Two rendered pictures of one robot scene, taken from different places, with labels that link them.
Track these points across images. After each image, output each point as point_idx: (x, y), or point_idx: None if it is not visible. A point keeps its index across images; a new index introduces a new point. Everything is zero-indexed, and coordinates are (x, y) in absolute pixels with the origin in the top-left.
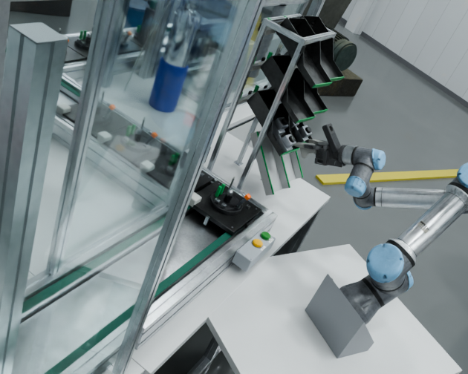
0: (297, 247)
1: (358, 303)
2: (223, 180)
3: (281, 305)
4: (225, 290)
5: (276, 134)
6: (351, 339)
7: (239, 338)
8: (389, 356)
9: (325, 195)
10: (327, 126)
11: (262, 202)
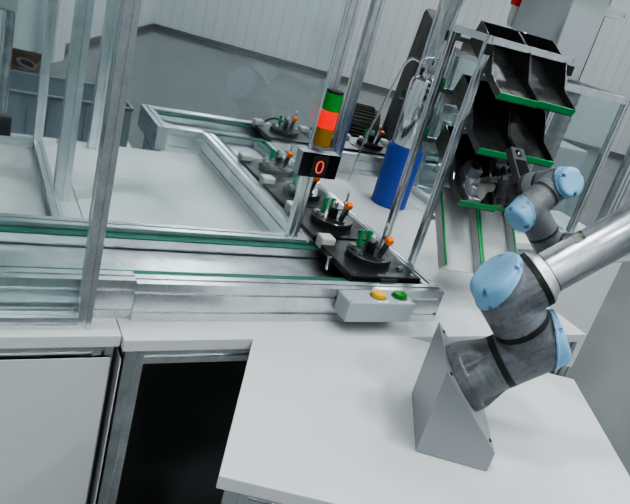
0: None
1: (459, 357)
2: (390, 247)
3: (376, 374)
4: (303, 332)
5: (463, 182)
6: (433, 410)
7: (275, 369)
8: (527, 496)
9: (576, 329)
10: (511, 148)
11: (452, 299)
